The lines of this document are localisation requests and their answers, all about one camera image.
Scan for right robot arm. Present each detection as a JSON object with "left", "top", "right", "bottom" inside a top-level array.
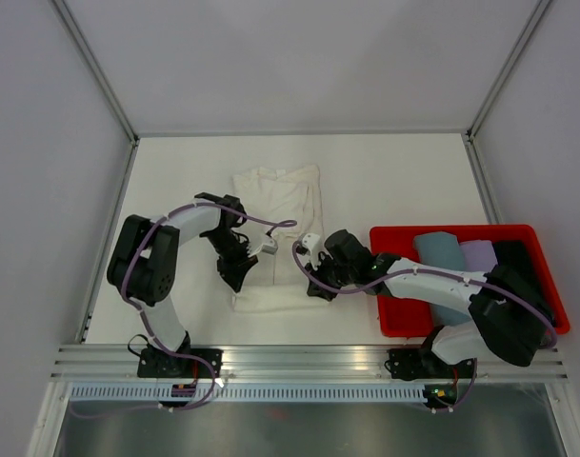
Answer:
[{"left": 291, "top": 229, "right": 558, "bottom": 376}]

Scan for red plastic bin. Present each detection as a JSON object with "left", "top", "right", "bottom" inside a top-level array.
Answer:
[{"left": 370, "top": 224, "right": 570, "bottom": 338}]

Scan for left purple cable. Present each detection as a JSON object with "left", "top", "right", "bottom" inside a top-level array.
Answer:
[{"left": 70, "top": 202, "right": 299, "bottom": 420}]

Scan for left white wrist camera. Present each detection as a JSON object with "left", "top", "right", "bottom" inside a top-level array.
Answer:
[{"left": 248, "top": 233, "right": 278, "bottom": 256}]

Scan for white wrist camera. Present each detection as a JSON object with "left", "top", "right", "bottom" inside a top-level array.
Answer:
[
  {"left": 297, "top": 233, "right": 324, "bottom": 268},
  {"left": 248, "top": 233, "right": 278, "bottom": 256}
]

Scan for white t shirt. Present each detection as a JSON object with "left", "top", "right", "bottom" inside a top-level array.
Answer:
[{"left": 232, "top": 165, "right": 328, "bottom": 313}]

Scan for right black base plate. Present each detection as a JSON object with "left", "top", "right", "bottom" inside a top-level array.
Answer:
[{"left": 384, "top": 348, "right": 474, "bottom": 381}]

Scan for white slotted cable duct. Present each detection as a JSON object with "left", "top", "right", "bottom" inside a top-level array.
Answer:
[{"left": 70, "top": 383, "right": 425, "bottom": 403}]

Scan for purple cable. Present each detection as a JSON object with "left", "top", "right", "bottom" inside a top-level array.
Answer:
[
  {"left": 70, "top": 202, "right": 299, "bottom": 420},
  {"left": 291, "top": 240, "right": 557, "bottom": 414}
]

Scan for black rolled t shirt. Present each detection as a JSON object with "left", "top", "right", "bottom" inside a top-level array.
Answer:
[{"left": 492, "top": 240, "right": 533, "bottom": 270}]

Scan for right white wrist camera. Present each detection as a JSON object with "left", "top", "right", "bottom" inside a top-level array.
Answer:
[{"left": 297, "top": 233, "right": 324, "bottom": 268}]

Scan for grey-blue rolled t shirt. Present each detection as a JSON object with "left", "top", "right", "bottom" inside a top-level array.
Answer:
[{"left": 413, "top": 231, "right": 469, "bottom": 326}]

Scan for aluminium mounting rail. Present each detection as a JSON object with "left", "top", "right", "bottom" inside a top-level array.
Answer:
[{"left": 50, "top": 345, "right": 569, "bottom": 383}]

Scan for right aluminium frame post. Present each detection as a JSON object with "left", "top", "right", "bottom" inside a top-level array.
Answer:
[{"left": 465, "top": 0, "right": 555, "bottom": 142}]

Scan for left aluminium frame post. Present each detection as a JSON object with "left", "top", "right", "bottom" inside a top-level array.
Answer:
[{"left": 50, "top": 0, "right": 139, "bottom": 146}]

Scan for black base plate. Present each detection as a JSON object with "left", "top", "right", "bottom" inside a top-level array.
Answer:
[
  {"left": 384, "top": 348, "right": 474, "bottom": 381},
  {"left": 127, "top": 334, "right": 223, "bottom": 379}
]

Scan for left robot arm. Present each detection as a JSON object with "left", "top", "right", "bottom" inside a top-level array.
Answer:
[{"left": 107, "top": 192, "right": 257, "bottom": 377}]

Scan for lilac rolled t shirt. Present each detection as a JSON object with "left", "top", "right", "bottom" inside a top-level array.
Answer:
[{"left": 460, "top": 240, "right": 498, "bottom": 272}]

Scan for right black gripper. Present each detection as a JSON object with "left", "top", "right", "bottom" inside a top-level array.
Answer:
[{"left": 304, "top": 250, "right": 357, "bottom": 301}]

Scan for aluminium frame post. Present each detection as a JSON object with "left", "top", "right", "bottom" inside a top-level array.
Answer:
[
  {"left": 50, "top": 0, "right": 139, "bottom": 146},
  {"left": 465, "top": 0, "right": 555, "bottom": 142}
]

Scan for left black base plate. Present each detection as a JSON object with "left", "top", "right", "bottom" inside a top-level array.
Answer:
[{"left": 127, "top": 334, "right": 223, "bottom": 379}]

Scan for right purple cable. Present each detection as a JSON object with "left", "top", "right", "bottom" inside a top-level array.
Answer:
[{"left": 291, "top": 240, "right": 557, "bottom": 414}]

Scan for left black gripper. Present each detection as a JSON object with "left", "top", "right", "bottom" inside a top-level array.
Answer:
[{"left": 203, "top": 228, "right": 258, "bottom": 294}]

